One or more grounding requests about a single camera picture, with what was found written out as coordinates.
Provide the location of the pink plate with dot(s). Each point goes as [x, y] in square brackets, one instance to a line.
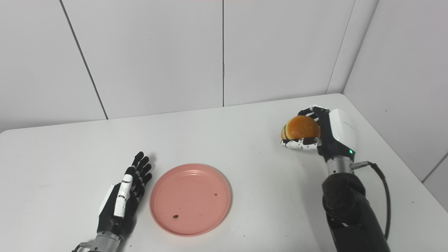
[190, 199]

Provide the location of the toy hamburger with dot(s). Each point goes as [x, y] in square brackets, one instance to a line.
[301, 127]

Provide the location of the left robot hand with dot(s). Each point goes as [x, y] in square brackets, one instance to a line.
[122, 203]

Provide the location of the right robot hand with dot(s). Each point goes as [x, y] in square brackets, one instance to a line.
[337, 134]

